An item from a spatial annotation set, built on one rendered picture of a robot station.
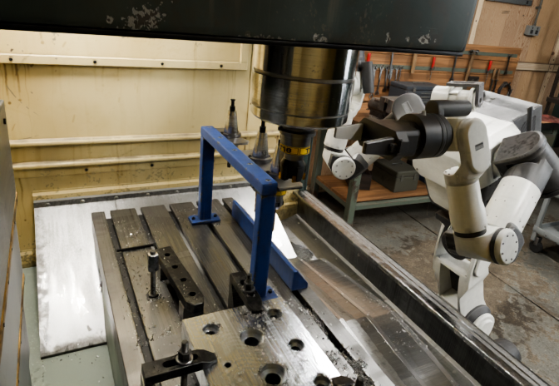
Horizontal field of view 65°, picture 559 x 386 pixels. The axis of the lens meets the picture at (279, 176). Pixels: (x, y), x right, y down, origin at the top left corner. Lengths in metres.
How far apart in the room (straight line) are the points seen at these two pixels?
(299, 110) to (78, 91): 1.12
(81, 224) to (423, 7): 1.37
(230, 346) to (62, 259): 0.86
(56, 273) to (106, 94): 0.62
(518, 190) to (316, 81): 0.64
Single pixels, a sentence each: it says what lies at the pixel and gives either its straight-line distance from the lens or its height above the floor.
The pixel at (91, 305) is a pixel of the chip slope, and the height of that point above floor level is 0.68.
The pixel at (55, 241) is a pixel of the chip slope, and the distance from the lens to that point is 1.67.
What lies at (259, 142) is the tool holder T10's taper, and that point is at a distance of 1.14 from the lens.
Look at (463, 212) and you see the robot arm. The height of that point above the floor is 1.25.
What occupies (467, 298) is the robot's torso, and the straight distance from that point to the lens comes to 1.68.
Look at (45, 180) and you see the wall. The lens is 1.74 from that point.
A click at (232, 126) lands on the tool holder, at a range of 1.33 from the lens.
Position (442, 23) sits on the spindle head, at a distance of 0.68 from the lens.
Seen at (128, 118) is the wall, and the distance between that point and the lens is 1.68.
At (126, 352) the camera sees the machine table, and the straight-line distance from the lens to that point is 1.04.
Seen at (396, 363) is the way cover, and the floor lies 0.74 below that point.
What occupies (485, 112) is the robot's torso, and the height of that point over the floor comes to 1.38.
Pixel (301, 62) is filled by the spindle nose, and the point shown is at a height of 1.53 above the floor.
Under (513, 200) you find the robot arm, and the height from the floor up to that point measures 1.25.
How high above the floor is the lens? 1.61
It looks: 22 degrees down
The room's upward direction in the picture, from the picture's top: 6 degrees clockwise
